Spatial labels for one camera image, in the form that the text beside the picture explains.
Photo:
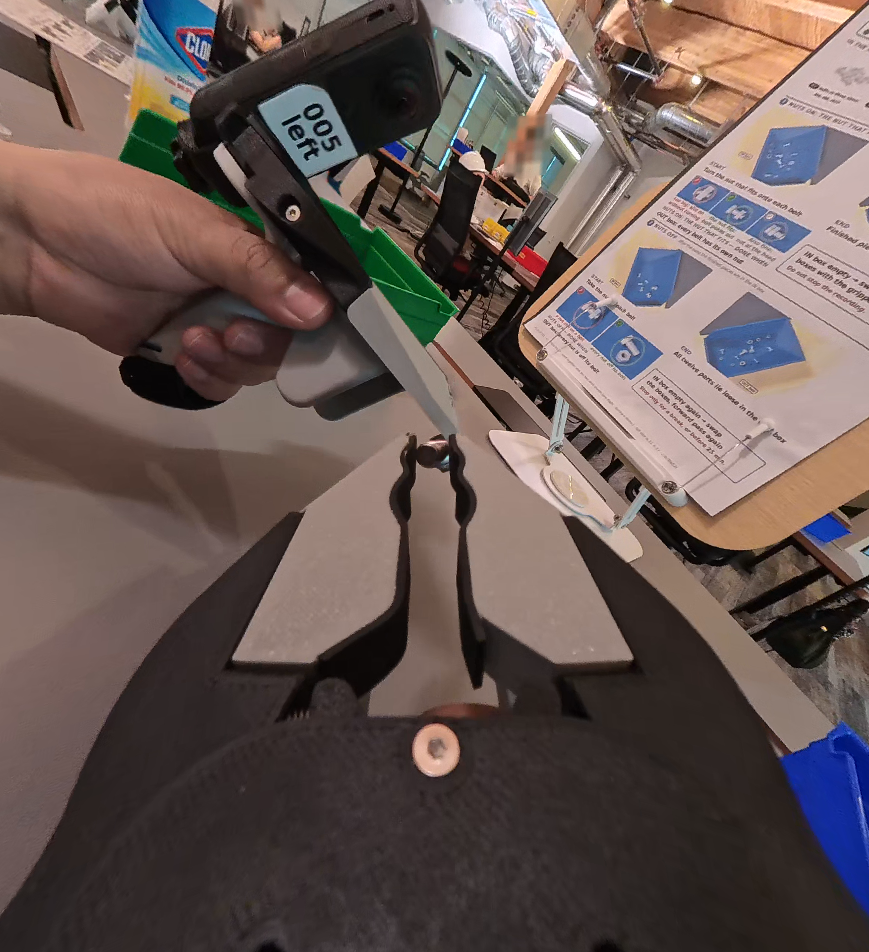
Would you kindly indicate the black bag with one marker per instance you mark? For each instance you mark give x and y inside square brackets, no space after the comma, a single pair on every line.
[813,632]

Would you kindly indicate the green plastic bin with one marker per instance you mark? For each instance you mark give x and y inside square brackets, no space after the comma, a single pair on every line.
[397,282]

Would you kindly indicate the printed paper sheet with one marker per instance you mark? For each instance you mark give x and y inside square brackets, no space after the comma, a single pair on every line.
[85,44]

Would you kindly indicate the person's left hand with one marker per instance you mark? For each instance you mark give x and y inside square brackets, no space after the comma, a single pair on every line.
[129,253]

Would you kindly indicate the silver hex nut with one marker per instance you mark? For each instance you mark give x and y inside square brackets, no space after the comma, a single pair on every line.
[430,454]

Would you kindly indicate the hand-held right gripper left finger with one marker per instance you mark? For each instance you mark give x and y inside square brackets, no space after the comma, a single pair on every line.
[323,587]

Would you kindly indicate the printed instruction sheet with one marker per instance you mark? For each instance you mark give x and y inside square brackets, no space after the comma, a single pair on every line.
[739,223]

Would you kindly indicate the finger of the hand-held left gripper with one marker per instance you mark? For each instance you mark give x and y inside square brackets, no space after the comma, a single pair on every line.
[397,346]

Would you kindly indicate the document stand with wooden board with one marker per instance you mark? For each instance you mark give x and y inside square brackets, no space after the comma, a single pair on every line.
[813,491]

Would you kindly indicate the wipes canister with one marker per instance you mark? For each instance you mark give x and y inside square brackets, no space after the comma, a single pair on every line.
[174,52]

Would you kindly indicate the blue plastic bin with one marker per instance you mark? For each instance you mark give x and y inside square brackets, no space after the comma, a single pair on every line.
[851,818]

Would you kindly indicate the black office chair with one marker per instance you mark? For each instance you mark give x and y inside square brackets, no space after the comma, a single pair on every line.
[453,216]

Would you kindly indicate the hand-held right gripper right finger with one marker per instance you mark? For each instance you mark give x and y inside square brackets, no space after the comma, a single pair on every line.
[546,587]

